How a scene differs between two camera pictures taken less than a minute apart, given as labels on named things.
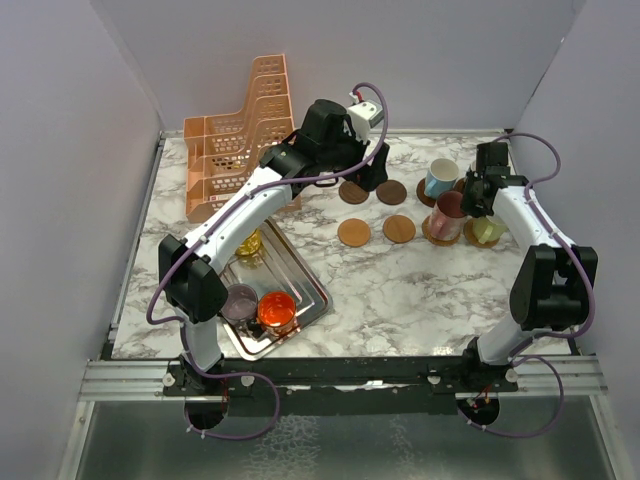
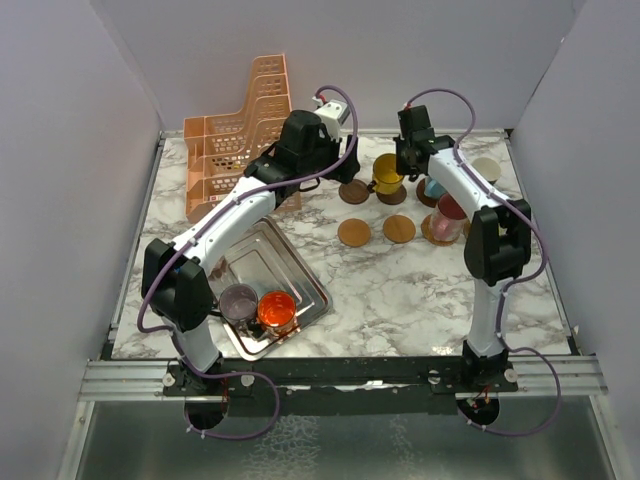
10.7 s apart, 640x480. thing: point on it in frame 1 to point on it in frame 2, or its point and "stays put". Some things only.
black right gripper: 471,208 to 402,168
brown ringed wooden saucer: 422,196 stays put
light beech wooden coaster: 354,232 stays put
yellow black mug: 250,244 to 385,176
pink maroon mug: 448,216 stays put
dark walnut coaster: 352,193 stays put
